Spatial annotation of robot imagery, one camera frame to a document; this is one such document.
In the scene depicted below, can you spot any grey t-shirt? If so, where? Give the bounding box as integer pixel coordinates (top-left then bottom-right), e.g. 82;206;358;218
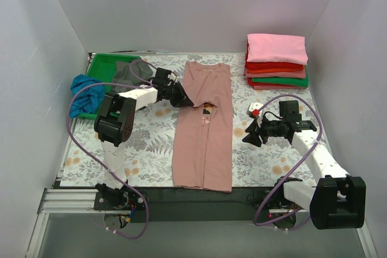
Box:
111;60;153;93

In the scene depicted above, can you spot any aluminium frame rail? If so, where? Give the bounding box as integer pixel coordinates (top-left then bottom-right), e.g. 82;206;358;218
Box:
27;188;377;257

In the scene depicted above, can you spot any salmon folded t-shirt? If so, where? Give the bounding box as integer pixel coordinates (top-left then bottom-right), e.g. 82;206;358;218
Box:
243;69;307;79

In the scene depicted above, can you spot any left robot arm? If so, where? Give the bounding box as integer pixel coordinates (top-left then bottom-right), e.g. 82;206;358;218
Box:
94;68;194;210

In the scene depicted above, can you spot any light pink folded t-shirt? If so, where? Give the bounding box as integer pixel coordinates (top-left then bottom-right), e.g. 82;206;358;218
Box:
247;33;308;65

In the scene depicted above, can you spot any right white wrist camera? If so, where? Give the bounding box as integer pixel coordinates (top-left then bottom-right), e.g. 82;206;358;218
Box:
247;102;263;126

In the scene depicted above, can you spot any blue crumpled t-shirt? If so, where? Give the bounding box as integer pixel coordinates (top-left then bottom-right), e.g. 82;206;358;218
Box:
70;74;106;118

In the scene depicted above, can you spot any orange folded t-shirt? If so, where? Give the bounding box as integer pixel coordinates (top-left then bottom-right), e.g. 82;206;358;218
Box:
245;69;305;74

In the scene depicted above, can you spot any dusty pink printed t-shirt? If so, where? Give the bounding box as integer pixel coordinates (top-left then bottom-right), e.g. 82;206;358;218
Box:
172;62;233;192

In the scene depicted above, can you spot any bottom pink folded t-shirt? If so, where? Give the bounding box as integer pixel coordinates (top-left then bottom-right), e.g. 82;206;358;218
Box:
253;84;305;90

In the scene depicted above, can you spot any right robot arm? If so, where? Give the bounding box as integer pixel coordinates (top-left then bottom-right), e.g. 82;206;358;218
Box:
243;96;366;230

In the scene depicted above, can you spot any floral patterned table mat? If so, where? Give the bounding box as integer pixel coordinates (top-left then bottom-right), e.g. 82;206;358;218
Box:
59;53;317;187

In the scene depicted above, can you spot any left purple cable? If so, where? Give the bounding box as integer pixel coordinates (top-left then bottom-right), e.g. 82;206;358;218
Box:
67;60;151;240

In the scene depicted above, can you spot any green folded t-shirt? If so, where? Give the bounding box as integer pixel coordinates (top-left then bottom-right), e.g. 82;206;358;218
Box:
246;68;309;88

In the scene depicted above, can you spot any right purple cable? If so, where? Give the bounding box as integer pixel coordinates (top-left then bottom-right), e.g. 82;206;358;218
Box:
253;94;323;232

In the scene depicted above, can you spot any purple cable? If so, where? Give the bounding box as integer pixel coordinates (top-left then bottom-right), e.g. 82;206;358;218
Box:
67;60;151;240
253;94;323;232

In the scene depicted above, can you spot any green plastic tray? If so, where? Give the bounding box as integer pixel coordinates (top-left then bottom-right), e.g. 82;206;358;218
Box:
78;54;139;120

